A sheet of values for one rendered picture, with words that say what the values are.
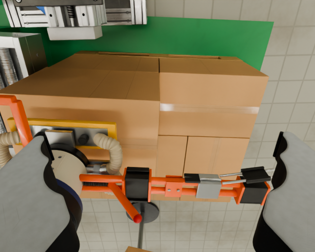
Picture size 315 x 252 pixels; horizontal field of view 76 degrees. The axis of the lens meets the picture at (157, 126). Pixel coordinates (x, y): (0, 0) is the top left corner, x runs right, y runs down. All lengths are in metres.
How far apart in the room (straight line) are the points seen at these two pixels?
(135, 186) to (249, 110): 0.90
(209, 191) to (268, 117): 1.51
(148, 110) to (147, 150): 0.18
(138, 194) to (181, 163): 0.81
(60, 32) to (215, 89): 0.82
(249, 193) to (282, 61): 1.40
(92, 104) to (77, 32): 0.25
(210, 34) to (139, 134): 1.09
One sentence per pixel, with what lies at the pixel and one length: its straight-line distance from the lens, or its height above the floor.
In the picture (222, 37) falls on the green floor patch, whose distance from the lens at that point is 1.70.
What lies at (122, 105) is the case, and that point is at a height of 0.94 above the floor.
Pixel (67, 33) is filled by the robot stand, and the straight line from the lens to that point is 0.69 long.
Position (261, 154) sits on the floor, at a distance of 2.30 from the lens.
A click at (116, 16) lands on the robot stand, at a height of 0.23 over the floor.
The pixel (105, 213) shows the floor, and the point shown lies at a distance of 2.78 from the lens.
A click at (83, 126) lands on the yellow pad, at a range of 0.68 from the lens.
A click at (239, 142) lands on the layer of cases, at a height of 0.54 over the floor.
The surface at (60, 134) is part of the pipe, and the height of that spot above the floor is 1.10.
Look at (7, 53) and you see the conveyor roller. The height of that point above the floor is 0.53.
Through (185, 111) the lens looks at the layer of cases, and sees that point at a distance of 1.21.
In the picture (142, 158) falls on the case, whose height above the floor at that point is 0.94.
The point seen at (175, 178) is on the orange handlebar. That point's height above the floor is 1.18.
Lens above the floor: 1.63
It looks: 61 degrees down
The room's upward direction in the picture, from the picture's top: 180 degrees counter-clockwise
